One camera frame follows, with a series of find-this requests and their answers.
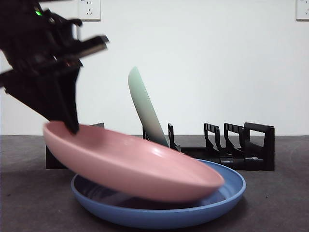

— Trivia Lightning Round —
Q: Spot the pale green round plate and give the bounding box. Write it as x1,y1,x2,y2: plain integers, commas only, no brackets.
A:
127,66,171,147

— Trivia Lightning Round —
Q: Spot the pink round plate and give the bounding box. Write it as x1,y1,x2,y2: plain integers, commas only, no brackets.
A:
42,120,226,203

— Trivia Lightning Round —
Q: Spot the blue round plate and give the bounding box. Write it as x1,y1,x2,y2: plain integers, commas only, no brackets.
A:
70,158,247,230

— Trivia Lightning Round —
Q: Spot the black plastic plate rack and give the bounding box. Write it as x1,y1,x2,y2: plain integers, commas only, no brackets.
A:
45,122,275,172

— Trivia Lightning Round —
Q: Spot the white wall socket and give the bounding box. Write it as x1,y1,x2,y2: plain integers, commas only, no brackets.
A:
296,0,309,21
76,0,101,21

